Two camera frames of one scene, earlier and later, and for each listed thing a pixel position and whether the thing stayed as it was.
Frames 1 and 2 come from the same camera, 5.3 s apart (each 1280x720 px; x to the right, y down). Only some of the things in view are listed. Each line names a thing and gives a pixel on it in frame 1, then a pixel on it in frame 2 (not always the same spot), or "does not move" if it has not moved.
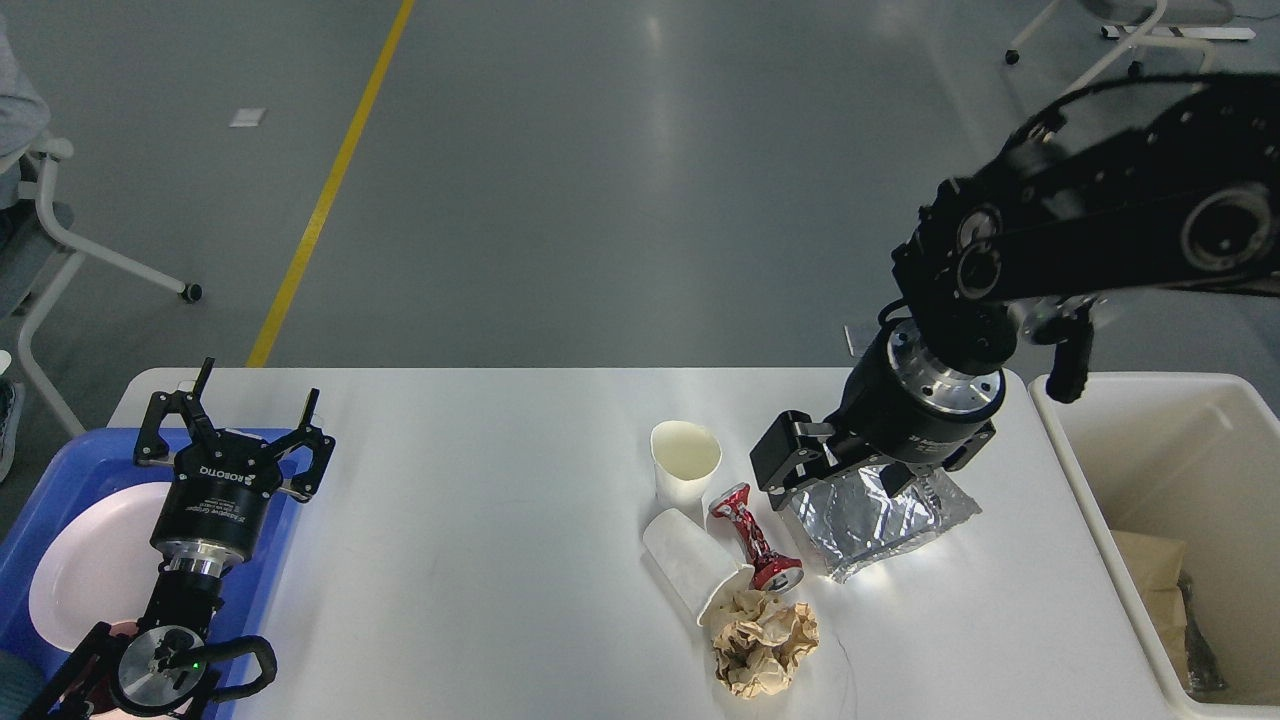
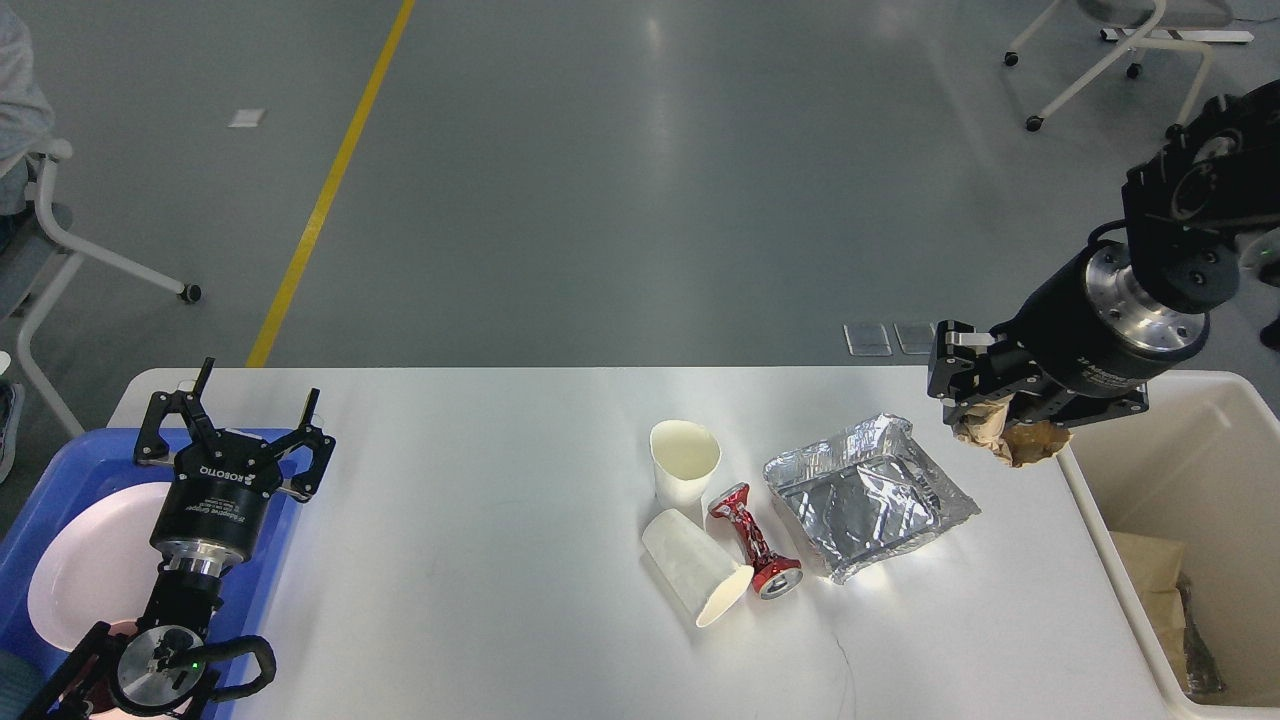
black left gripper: x=222 y=479 does not move
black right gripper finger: x=794 y=454 to x=955 y=378
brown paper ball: x=755 y=659 to x=987 y=424
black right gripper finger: x=896 y=477 to x=1071 y=409
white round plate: x=95 y=561 does not move
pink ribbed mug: x=105 y=688 does not move
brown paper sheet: x=1155 y=565 does not move
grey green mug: x=20 y=681 does not move
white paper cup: x=697 y=565 does not move
